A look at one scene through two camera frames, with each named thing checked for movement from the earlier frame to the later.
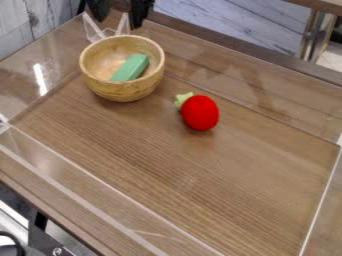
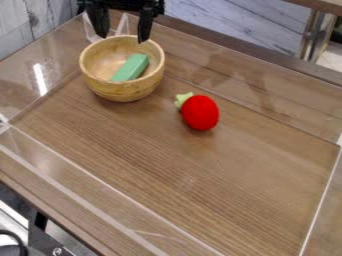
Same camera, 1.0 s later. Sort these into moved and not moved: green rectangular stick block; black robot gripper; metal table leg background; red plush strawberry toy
Moved: black robot gripper
Not moved: red plush strawberry toy; green rectangular stick block; metal table leg background
